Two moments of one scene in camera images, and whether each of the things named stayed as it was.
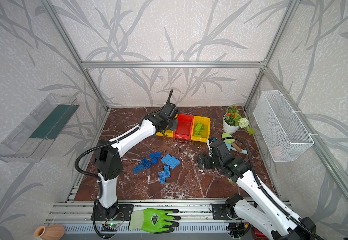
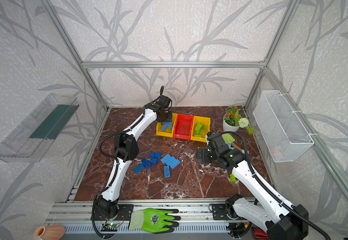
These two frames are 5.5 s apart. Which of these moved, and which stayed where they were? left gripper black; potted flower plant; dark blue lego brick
Moved: left gripper black
Stayed: potted flower plant; dark blue lego brick
